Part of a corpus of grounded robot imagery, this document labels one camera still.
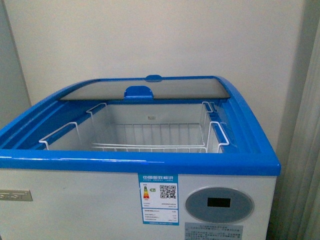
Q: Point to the white blue chest freezer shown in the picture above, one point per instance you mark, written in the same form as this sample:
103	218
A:
95	195

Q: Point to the blue energy efficiency label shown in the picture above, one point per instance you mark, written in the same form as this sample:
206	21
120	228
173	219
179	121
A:
159	198

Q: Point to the oval grey control panel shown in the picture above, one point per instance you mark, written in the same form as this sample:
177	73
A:
219	205

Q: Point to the pale blue instruction sticker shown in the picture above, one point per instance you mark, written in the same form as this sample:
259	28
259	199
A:
211	231

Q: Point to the grey curtain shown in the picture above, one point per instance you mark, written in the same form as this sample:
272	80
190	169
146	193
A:
295	213

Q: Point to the silver brand name plate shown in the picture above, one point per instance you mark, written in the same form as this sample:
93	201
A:
15	195

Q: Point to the white wire freezer basket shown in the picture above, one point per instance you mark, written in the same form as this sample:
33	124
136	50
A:
153	128

